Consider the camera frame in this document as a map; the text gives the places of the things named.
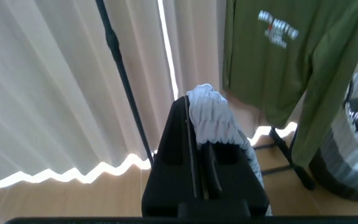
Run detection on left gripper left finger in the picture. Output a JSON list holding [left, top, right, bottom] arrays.
[[141, 95, 202, 218]]

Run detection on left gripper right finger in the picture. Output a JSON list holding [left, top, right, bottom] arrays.
[[197, 141, 270, 218]]

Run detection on pale grey shorts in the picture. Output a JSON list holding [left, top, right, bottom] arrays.
[[186, 83, 273, 217]]

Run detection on green printed shirt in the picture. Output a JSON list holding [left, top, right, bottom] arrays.
[[222, 0, 358, 169]]

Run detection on white laundry basket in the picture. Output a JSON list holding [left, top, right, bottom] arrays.
[[308, 70, 358, 203]]

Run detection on black clothes rack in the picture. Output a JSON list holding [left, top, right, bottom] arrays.
[[94, 0, 316, 190]]

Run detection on beige curtain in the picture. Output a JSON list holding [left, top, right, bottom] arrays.
[[0, 0, 358, 184]]

